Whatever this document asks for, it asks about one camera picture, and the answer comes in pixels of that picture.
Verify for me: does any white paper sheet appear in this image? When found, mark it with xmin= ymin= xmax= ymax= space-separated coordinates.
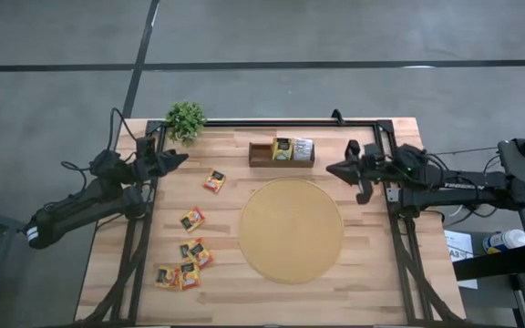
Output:
xmin=443 ymin=230 xmax=479 ymax=291

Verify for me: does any green yellow tea packet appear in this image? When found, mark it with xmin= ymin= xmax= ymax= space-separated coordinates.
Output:
xmin=272 ymin=137 xmax=294 ymax=162

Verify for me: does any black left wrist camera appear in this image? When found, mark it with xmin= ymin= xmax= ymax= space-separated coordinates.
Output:
xmin=135 ymin=136 xmax=157 ymax=155

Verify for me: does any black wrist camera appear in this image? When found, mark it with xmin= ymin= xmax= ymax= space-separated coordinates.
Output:
xmin=135 ymin=136 xmax=157 ymax=155
xmin=364 ymin=143 xmax=386 ymax=159

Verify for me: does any white orange tea packet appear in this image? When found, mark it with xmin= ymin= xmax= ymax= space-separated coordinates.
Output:
xmin=292 ymin=138 xmax=314 ymax=162

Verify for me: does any white blue bottle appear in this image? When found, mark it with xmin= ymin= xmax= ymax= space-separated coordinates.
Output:
xmin=481 ymin=229 xmax=525 ymax=255

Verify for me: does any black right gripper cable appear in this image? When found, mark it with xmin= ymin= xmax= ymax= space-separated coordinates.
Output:
xmin=383 ymin=149 xmax=500 ymax=227

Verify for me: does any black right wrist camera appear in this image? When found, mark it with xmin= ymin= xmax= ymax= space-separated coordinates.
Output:
xmin=364 ymin=143 xmax=386 ymax=159

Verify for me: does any round woven straw placemat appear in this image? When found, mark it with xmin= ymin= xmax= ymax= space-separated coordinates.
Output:
xmin=237 ymin=177 xmax=345 ymax=285

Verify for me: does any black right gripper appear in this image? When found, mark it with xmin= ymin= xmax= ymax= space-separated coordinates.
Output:
xmin=325 ymin=139 xmax=386 ymax=205

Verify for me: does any green plant white pot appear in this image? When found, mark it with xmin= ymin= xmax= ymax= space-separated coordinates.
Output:
xmin=165 ymin=100 xmax=208 ymax=147

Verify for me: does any brown wooden tea box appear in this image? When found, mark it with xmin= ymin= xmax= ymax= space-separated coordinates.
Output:
xmin=248 ymin=138 xmax=316 ymax=169

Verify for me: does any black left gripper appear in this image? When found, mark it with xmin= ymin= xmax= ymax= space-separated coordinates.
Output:
xmin=132 ymin=149 xmax=190 ymax=183

